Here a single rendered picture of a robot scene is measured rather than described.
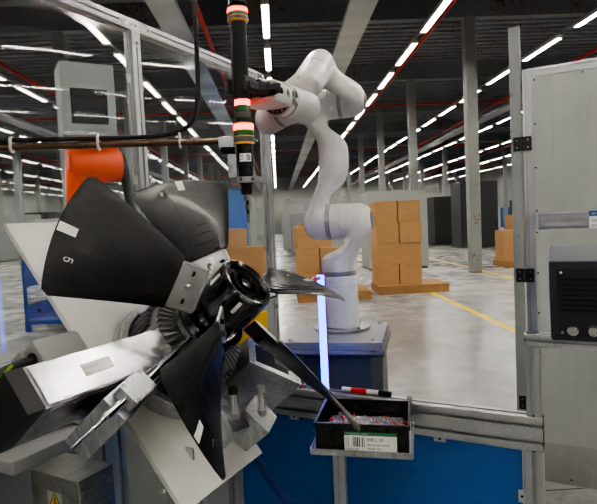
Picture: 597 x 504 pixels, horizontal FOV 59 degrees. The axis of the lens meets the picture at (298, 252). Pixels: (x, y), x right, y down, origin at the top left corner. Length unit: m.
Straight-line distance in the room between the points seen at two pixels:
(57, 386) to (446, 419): 0.92
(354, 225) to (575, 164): 1.33
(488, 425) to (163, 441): 0.76
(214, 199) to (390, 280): 8.15
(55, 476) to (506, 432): 1.01
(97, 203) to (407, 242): 8.48
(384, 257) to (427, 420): 7.87
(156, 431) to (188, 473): 0.10
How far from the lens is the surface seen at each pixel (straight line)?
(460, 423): 1.43
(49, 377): 0.91
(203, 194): 1.26
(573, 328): 1.29
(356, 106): 1.77
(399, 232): 9.29
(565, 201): 2.75
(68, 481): 1.26
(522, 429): 1.41
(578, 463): 3.00
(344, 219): 1.73
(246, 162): 1.14
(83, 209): 0.98
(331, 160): 1.76
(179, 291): 1.03
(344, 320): 1.77
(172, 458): 1.10
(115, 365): 0.97
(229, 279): 1.02
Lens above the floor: 1.34
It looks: 3 degrees down
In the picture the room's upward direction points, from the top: 3 degrees counter-clockwise
